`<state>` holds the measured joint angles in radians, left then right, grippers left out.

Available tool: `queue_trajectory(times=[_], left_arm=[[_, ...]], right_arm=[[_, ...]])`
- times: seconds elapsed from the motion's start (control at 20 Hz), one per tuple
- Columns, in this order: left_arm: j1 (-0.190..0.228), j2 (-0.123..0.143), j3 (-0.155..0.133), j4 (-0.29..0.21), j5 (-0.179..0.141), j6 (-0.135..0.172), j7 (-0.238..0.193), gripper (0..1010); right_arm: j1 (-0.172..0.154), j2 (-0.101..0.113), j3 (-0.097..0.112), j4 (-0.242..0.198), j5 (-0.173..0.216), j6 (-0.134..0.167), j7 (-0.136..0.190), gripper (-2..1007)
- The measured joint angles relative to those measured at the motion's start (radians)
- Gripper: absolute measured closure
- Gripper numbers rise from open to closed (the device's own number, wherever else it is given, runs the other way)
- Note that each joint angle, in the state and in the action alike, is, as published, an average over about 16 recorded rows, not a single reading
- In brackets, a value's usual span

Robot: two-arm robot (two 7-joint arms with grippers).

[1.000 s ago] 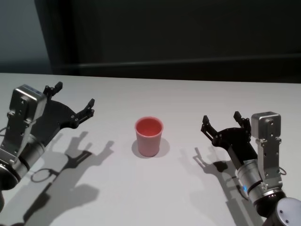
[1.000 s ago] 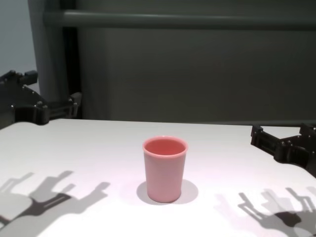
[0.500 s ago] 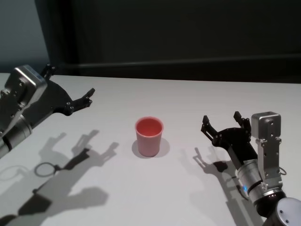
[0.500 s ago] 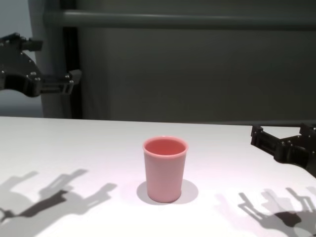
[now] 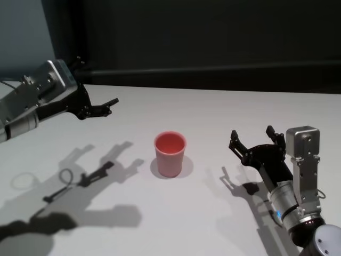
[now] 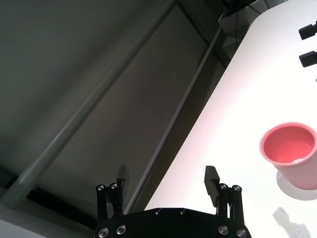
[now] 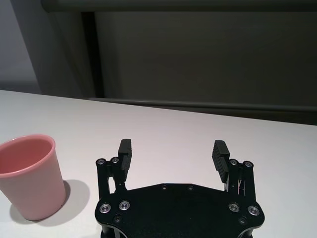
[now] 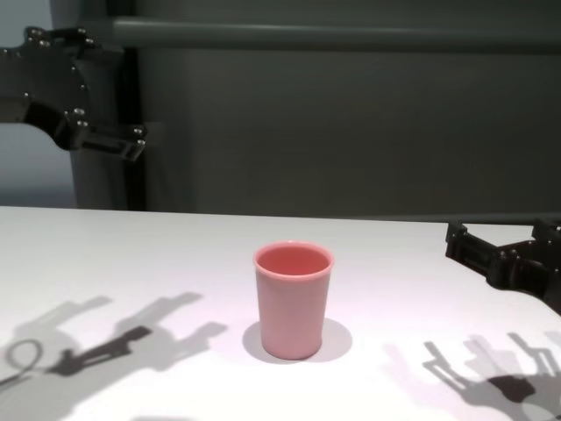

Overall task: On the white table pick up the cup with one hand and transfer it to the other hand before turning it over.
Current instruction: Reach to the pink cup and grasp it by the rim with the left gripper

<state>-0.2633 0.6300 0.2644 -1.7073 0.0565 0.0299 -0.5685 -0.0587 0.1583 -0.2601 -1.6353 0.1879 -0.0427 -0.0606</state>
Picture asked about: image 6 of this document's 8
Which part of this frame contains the thin grey rail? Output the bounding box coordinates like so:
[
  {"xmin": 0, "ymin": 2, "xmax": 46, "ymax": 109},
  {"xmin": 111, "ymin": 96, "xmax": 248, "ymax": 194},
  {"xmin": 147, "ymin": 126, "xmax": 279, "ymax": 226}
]
[{"xmin": 122, "ymin": 26, "xmax": 223, "ymax": 214}]

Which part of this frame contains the thick grey horizontal rail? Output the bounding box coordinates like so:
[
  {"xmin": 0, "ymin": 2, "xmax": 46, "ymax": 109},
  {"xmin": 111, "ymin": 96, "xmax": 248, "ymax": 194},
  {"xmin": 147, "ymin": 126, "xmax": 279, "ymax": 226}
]
[{"xmin": 0, "ymin": 0, "xmax": 180, "ymax": 208}]

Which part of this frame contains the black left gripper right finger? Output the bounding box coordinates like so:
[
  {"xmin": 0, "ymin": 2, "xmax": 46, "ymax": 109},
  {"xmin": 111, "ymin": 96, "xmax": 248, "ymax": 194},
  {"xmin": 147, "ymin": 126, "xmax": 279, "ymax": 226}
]
[{"xmin": 204, "ymin": 165, "xmax": 245, "ymax": 220}]

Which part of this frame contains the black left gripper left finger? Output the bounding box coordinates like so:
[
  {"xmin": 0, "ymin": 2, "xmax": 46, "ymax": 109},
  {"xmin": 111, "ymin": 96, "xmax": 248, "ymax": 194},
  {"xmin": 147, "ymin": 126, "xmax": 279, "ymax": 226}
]
[{"xmin": 96, "ymin": 165, "xmax": 129, "ymax": 220}]

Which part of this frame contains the dark grey partition panel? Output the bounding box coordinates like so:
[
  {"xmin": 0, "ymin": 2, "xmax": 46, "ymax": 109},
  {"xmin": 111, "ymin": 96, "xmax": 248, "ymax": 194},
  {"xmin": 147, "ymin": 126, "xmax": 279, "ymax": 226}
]
[{"xmin": 0, "ymin": 0, "xmax": 223, "ymax": 224}]

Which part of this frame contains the pink plastic cup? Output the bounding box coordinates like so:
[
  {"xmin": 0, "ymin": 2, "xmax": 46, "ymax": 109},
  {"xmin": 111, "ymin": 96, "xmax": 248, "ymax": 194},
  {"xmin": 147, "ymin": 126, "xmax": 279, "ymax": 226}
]
[{"xmin": 259, "ymin": 121, "xmax": 317, "ymax": 191}]

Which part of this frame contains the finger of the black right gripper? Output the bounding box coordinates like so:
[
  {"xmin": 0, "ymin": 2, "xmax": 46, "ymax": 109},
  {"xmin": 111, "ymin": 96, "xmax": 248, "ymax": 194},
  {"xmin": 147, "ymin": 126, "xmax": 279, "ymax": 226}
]
[
  {"xmin": 299, "ymin": 50, "xmax": 317, "ymax": 67},
  {"xmin": 298, "ymin": 21, "xmax": 317, "ymax": 41}
]

